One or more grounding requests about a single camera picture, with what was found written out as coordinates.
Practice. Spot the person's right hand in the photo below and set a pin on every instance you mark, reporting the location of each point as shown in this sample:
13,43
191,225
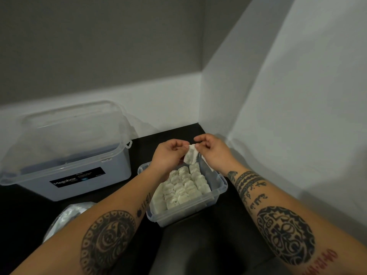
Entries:
219,154

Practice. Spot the person's left hand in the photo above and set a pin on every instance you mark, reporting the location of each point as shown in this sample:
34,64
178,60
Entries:
166,157

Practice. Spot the white tea bag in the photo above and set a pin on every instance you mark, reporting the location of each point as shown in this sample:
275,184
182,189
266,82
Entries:
191,156

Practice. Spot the small clear plastic bin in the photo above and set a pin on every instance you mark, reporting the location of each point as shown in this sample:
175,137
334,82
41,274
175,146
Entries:
218,186

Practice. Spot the rows of white tea bags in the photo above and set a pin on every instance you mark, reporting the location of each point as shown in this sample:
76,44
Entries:
183,189

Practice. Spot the clear plastic bag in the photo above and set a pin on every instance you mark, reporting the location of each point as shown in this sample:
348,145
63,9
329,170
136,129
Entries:
63,217

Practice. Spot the person's left forearm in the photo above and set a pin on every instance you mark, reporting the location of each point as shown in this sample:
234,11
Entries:
100,229

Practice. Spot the person's right forearm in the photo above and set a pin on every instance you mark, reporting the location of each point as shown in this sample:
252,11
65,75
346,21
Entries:
292,226

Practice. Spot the clear storage box lid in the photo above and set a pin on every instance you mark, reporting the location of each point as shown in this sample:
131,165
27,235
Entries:
71,131

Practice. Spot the large clear storage box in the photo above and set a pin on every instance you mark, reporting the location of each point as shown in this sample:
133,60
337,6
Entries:
34,189

